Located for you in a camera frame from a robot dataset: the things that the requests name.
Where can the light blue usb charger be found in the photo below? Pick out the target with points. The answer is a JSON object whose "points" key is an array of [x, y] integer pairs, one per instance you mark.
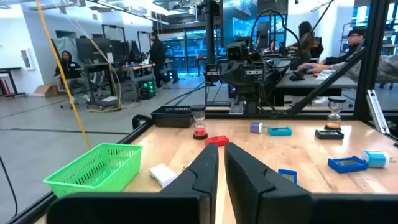
{"points": [[375, 159]]}

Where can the cluttered work desk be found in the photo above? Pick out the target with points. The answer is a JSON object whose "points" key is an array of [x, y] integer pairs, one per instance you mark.
{"points": [[124, 70]]}

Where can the black digital timer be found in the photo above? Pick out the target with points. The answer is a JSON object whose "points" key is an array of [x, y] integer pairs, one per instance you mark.
{"points": [[329, 134]]}

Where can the orange sand hourglass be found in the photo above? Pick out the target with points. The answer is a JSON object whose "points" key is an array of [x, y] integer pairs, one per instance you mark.
{"points": [[334, 116]]}

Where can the black plastic basket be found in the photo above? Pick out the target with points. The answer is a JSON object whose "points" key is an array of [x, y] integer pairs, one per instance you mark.
{"points": [[172, 116]]}

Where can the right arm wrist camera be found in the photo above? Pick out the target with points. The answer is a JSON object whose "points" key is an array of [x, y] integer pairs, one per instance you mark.
{"points": [[236, 51]]}

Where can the red digital timer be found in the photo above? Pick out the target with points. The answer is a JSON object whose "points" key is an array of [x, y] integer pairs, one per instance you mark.
{"points": [[216, 140]]}

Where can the teal digital timer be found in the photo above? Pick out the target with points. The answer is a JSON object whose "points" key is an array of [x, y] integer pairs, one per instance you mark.
{"points": [[280, 131]]}

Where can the cardboard box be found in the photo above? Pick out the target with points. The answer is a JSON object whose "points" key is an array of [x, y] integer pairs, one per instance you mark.
{"points": [[46, 91]]}

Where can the green plastic basket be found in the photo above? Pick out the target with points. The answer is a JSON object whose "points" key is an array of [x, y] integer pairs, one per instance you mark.
{"points": [[93, 168]]}

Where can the person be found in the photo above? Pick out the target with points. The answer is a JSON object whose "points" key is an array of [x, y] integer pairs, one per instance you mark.
{"points": [[305, 40], [158, 56], [367, 70], [70, 70], [348, 49]]}

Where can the black table clamp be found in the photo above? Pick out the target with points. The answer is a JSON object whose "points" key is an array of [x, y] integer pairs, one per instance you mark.
{"points": [[140, 119]]}

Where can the blue digital timer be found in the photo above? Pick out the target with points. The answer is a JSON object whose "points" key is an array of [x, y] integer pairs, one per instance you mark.
{"points": [[287, 175], [347, 165]]}

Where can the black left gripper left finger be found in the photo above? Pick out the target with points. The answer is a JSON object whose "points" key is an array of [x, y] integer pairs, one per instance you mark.
{"points": [[205, 174]]}

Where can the red sand hourglass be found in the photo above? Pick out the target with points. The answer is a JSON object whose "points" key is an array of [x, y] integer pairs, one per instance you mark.
{"points": [[200, 130]]}

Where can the silver aluminium bar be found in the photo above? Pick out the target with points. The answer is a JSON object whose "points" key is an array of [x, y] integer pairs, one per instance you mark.
{"points": [[377, 112]]}

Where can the grey office desk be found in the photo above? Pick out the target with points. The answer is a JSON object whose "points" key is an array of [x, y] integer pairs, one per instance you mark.
{"points": [[314, 82]]}

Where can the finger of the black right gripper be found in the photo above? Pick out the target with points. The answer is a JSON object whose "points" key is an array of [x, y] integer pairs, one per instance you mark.
{"points": [[228, 74], [239, 74]]}

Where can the computer tower green lights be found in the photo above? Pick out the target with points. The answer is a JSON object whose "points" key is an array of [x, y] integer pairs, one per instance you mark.
{"points": [[147, 89]]}

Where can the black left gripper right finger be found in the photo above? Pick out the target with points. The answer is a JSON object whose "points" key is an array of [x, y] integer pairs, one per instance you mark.
{"points": [[248, 186]]}

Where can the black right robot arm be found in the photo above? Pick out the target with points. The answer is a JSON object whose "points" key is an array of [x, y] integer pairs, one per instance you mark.
{"points": [[252, 102]]}

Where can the white eraser block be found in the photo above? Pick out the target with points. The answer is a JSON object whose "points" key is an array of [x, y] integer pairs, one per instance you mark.
{"points": [[162, 175]]}

